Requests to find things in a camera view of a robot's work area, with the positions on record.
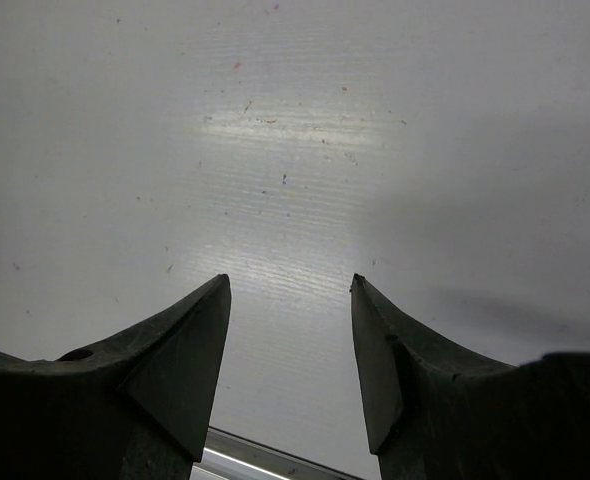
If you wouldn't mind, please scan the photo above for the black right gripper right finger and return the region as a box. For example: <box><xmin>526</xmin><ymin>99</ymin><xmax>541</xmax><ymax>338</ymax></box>
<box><xmin>350</xmin><ymin>275</ymin><xmax>590</xmax><ymax>479</ymax></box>

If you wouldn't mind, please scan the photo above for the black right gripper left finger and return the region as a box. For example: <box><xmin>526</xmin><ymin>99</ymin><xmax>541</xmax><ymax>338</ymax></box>
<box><xmin>0</xmin><ymin>274</ymin><xmax>231</xmax><ymax>479</ymax></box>

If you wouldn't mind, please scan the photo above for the aluminium mounting rail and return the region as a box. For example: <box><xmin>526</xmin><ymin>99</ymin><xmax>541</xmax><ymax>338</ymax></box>
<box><xmin>189</xmin><ymin>427</ymin><xmax>357</xmax><ymax>480</ymax></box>

